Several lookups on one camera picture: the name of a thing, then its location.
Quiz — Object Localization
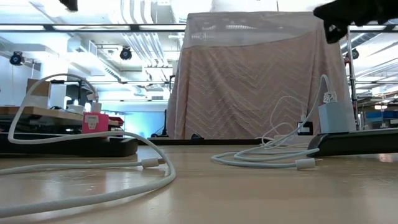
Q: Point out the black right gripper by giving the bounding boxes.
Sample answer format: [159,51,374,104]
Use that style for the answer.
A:
[313,0,398,45]

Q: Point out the white 20W charger adapter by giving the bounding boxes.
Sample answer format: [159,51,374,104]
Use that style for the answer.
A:
[317,102,356,134]

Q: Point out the small charger adapter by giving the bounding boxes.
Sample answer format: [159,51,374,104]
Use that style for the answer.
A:
[297,120,315,136]

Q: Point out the white USB cable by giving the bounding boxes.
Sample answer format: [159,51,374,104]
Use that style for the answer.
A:
[0,73,177,219]
[211,73,338,170]
[262,95,312,147]

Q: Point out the pink charger adapter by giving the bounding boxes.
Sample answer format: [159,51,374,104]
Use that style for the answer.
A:
[81,112,110,135]

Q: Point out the white power strip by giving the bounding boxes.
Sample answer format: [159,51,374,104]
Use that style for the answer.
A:
[272,134,312,146]

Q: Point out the cardboard box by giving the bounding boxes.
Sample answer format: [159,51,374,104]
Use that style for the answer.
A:
[26,78,52,96]

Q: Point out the blue storage bins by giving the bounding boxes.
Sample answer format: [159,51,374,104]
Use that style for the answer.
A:
[365,110,398,124]

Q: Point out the wooden side table metal legs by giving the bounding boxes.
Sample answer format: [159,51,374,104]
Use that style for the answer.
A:
[0,105,123,135]

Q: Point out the narrow black power strip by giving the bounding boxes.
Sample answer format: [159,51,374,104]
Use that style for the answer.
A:
[307,128,398,157]

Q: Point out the pink chevron cloth covered cart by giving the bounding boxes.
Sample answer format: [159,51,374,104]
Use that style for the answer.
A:
[166,11,357,140]

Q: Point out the wide black power strip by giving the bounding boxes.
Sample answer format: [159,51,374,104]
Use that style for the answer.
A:
[0,133,139,157]

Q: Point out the black aluminium rig frame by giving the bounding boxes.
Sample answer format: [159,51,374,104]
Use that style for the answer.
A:
[138,138,265,146]

